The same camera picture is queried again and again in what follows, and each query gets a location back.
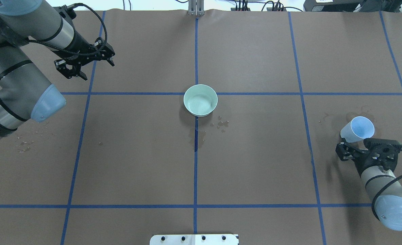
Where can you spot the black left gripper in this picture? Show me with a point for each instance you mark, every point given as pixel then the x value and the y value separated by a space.
pixel 81 45

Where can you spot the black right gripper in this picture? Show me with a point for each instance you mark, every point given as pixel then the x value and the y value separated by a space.
pixel 360 161

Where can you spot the light blue plastic cup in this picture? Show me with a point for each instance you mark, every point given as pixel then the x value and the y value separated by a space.
pixel 358 129

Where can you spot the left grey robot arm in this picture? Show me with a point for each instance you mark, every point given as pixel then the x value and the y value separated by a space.
pixel 25 92

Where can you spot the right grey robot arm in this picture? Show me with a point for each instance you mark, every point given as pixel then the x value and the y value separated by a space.
pixel 385 193

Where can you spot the black device on bench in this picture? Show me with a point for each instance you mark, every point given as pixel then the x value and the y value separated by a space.
pixel 352 5

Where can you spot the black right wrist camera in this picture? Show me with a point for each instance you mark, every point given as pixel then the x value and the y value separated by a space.
pixel 383 148

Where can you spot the grey aluminium mounting post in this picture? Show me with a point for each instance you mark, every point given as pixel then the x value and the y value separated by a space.
pixel 196 8

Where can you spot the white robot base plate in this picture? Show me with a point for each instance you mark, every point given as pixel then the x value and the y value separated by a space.
pixel 195 239

